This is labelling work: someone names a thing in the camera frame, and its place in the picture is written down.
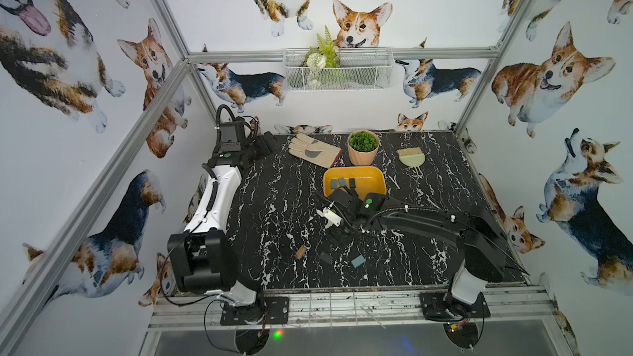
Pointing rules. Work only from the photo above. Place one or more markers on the pink pot green plant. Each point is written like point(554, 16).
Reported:
point(362, 147)

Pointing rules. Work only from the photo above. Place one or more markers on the white wire wall basket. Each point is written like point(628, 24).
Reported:
point(361, 69)

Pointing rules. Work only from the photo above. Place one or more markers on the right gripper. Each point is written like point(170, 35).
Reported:
point(337, 235)

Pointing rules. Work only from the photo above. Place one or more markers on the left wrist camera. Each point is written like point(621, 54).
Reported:
point(232, 135)

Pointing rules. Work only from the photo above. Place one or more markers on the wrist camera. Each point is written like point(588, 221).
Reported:
point(332, 218)
point(232, 135)

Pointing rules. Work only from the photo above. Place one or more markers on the yellow storage box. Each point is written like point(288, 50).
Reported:
point(368, 179)

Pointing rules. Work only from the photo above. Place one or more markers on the aluminium front rail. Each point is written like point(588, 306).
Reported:
point(381, 308)

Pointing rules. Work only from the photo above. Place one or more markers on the artificial fern and flower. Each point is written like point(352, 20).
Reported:
point(321, 60)

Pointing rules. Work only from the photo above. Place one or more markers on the orange white eraser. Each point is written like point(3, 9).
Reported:
point(301, 252)

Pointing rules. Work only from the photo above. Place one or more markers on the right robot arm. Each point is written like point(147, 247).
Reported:
point(481, 246)

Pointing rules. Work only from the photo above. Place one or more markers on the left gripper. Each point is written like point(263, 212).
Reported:
point(262, 145)

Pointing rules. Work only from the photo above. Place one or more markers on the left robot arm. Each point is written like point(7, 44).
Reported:
point(202, 258)

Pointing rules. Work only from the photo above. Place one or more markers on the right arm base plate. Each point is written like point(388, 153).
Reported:
point(443, 307)

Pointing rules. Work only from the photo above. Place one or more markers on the beige work glove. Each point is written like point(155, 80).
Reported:
point(314, 151)

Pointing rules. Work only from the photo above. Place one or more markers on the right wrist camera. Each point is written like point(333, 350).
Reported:
point(332, 218)

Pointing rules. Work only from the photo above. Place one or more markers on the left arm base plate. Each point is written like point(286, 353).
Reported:
point(269, 310)

